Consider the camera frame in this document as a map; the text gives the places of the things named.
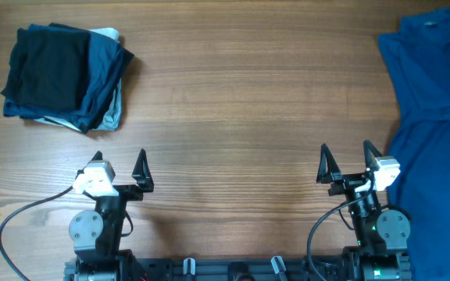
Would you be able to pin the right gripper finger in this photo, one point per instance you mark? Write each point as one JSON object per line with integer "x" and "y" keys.
{"x": 370, "y": 153}
{"x": 328, "y": 171}

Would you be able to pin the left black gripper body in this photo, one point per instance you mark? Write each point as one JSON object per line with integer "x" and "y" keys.
{"x": 112, "y": 205}

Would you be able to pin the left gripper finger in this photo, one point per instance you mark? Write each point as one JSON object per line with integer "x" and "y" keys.
{"x": 141, "y": 173}
{"x": 97, "y": 156}

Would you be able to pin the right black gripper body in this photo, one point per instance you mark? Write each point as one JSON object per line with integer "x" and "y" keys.
{"x": 346, "y": 186}

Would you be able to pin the blue polo shirt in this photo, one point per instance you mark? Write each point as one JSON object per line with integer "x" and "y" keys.
{"x": 417, "y": 57}

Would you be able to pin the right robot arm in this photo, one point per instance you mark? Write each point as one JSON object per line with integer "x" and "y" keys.
{"x": 381, "y": 231}

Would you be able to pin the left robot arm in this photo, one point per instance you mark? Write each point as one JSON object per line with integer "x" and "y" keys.
{"x": 96, "y": 233}

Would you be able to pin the navy folded garment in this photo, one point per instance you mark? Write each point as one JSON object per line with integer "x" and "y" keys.
{"x": 107, "y": 61}

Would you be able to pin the black folded garment on top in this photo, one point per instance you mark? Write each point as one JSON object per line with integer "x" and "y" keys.
{"x": 47, "y": 69}

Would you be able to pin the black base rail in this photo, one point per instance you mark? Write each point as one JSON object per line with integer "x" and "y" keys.
{"x": 275, "y": 268}

